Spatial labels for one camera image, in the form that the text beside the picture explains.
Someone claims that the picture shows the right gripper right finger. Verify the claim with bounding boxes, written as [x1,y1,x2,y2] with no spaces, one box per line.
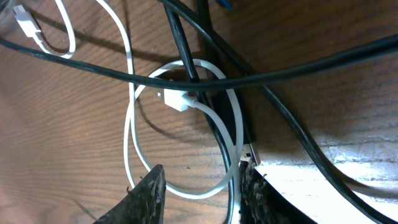
[239,161,315,224]

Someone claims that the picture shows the white cable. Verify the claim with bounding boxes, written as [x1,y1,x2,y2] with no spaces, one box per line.
[12,0,245,224]

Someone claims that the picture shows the black cable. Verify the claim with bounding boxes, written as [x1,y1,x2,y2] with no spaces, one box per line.
[0,0,398,224]
[195,0,262,167]

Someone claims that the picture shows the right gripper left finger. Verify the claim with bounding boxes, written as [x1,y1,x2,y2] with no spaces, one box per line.
[95,164,166,224]

